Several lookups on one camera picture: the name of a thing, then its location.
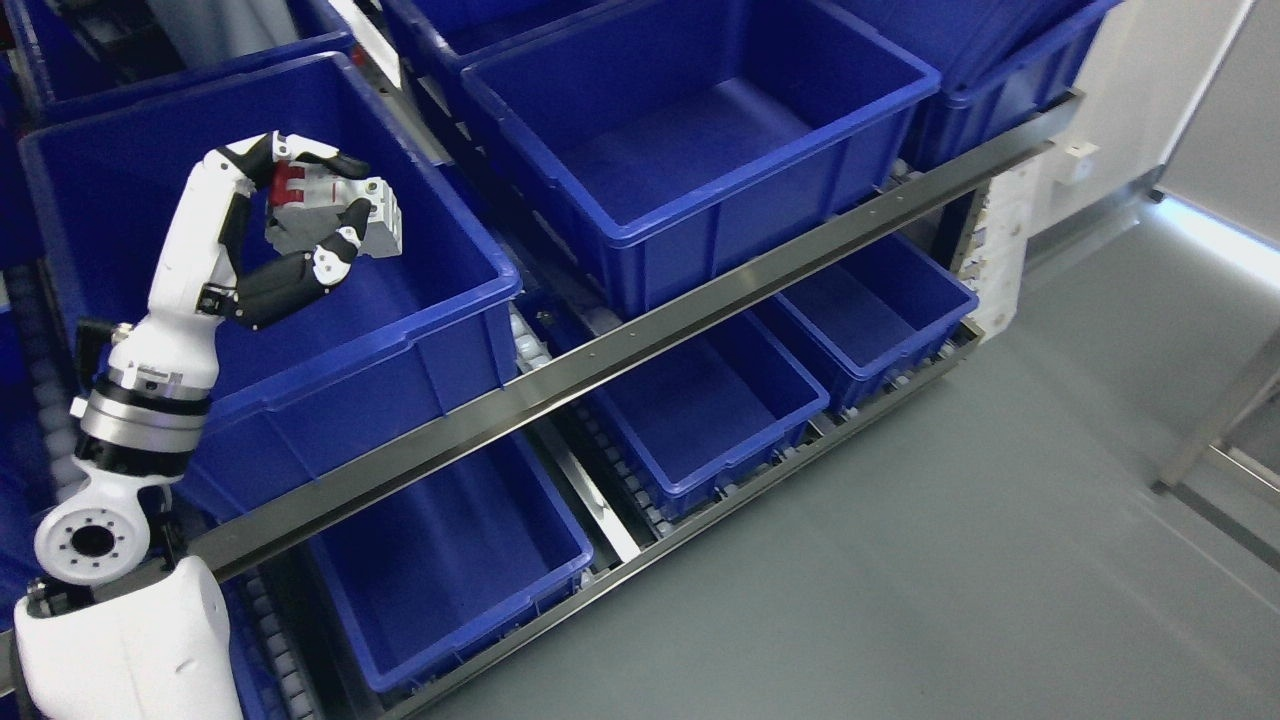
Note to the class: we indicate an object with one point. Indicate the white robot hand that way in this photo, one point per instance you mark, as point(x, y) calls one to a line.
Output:
point(174, 344)

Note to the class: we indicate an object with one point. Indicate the grey red circuit breaker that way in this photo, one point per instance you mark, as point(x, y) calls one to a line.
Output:
point(306, 200)

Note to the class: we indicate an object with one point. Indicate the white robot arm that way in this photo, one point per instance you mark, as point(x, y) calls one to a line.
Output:
point(124, 623)

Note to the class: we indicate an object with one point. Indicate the blue bin upper left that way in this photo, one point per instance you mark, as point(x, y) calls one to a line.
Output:
point(308, 379)

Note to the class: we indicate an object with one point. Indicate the blue bin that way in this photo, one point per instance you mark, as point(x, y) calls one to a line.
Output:
point(425, 579)
point(1000, 62)
point(707, 413)
point(866, 320)
point(308, 379)
point(668, 142)

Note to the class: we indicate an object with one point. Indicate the blue bin lower left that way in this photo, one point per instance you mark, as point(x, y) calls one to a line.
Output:
point(425, 579)

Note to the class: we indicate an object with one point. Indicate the blue bin upper centre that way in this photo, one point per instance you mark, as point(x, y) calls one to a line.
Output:
point(668, 142)

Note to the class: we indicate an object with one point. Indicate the blue bin lower centre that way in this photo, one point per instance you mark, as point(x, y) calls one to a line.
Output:
point(707, 413)

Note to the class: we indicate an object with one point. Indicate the blue bin lower right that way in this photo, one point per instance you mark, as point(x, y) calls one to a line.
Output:
point(866, 320)

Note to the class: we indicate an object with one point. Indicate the blue bin upper right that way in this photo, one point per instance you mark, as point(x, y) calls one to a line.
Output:
point(1000, 62)

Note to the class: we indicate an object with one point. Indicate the steel shelf rail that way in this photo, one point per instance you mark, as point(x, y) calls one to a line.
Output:
point(281, 524)

